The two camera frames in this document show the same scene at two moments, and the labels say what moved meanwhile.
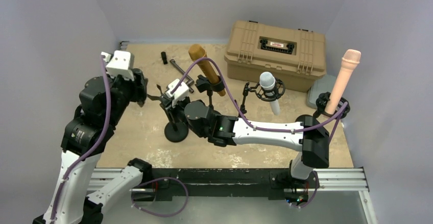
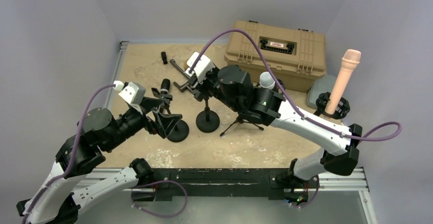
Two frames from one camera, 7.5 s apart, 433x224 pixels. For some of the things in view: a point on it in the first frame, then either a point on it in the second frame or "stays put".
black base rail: x=273 y=182 stays put
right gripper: x=167 y=104 -> x=202 y=85
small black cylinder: x=164 y=57 stays put
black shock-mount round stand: x=322 y=103 stays put
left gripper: x=138 y=85 -> x=165 y=122
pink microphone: x=351 y=57 stays put
